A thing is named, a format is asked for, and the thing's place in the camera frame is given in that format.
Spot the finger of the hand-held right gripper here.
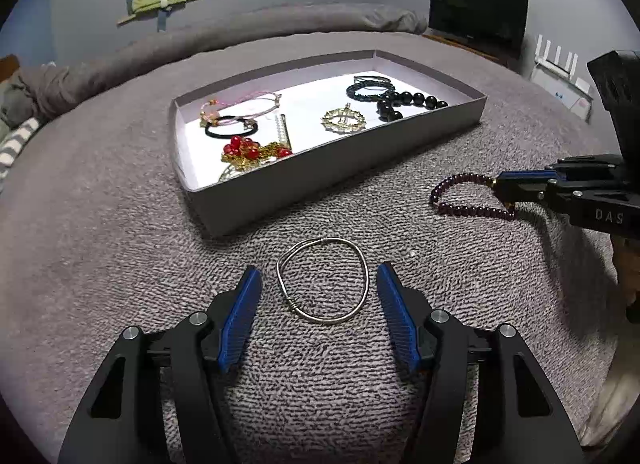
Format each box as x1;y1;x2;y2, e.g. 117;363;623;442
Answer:
492;169;566;206

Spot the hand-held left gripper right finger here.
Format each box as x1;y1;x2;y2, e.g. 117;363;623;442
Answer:
376;261;586;464

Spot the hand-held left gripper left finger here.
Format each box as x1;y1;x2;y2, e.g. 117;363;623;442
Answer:
57;265;263;464

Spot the silver wire bangle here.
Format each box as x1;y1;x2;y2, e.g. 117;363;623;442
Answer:
276;238;370;325

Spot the dark purple bead bracelet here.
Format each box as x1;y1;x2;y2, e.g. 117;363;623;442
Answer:
431;173;516;221

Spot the dark small-bead bracelet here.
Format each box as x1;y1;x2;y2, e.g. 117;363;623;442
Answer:
346;82;397;103

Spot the gold link chain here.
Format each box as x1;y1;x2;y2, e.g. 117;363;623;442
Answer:
321;102;367;136

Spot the black hair tie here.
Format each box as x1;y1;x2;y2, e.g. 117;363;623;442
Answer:
205;117;261;139

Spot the grey cardboard box tray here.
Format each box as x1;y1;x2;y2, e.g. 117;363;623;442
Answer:
169;49;488;239

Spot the pink cord bracelet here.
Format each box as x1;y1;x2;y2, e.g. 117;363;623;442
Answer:
199;90;283;126

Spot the person's right hand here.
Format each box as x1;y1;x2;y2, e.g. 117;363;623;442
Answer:
611;237;640;322

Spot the white router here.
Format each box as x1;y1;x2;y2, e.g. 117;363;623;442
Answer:
530;34;593;120

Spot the grey textured bedspread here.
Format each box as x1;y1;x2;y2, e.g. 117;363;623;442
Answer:
0;29;626;464

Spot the wooden television stand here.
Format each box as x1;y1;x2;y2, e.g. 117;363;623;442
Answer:
422;29;521;68

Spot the black television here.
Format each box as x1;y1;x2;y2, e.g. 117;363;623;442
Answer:
429;0;530;52

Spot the light beige cloth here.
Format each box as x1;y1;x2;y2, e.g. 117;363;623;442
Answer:
580;354;640;447

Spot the striped pillow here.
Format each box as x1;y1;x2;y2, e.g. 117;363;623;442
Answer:
0;117;43;180

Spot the grey duvet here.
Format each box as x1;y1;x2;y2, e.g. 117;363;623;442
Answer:
0;3;428;117

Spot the large black bead bracelet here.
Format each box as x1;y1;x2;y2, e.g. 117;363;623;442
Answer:
376;91;449;122

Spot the red bead gold bracelet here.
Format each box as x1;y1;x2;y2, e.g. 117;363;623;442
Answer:
221;135;295;172

